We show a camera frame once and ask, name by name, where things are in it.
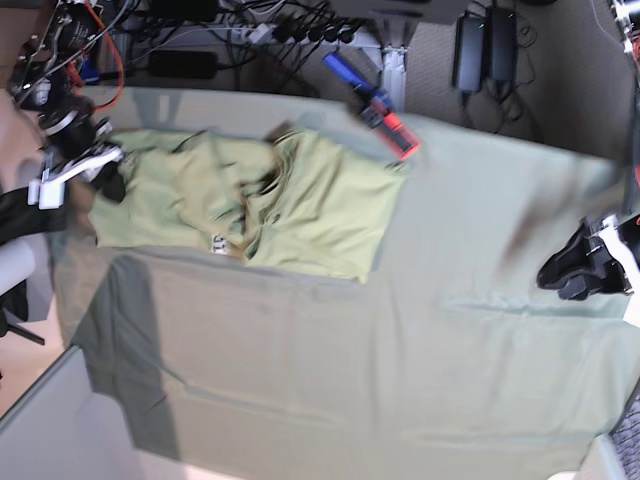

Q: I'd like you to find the white black gripper body right side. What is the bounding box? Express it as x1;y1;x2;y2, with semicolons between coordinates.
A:
42;143;124;183

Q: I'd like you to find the white black gripper body left side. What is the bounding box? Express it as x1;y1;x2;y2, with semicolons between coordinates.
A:
582;214;639;295

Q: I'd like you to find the light green T-shirt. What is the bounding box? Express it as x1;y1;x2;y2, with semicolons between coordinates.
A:
88;130;407;283

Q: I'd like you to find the dark green cloth piece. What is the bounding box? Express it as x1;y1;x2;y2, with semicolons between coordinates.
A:
0;187;67;245

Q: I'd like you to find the black power brick under table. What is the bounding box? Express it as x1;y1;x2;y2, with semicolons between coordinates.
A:
146;50;218;80

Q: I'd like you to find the grey-green table cloth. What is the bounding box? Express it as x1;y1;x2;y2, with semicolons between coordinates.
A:
52;115;639;479

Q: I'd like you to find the grey patterned bin right bottom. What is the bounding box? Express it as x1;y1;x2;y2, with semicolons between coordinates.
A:
575;384;639;480

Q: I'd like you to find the grey power strip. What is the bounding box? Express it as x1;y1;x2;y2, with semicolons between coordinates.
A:
223;23;380;48

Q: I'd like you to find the black power adapter left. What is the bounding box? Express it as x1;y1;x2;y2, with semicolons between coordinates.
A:
452;15;484;93

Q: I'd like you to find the black power adapter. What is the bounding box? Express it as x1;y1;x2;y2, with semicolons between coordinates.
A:
452;15;484;93
485;6;518;83

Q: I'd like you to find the black power adapter right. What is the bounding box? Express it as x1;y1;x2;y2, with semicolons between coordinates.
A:
485;6;518;83

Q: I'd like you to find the aluminium table leg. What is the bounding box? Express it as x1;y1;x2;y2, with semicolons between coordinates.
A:
374;18;418;112

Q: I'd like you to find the grey bin left bottom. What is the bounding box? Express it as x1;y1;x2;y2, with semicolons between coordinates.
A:
1;347;145;479

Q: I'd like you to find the blue orange clamp centre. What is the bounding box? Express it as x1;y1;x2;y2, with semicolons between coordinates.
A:
322;52;420;161

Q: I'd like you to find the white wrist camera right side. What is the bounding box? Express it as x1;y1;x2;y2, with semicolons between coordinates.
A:
27;179;65;210

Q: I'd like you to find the white cylindrical post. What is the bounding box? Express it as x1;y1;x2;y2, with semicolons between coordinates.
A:
0;239;36;295

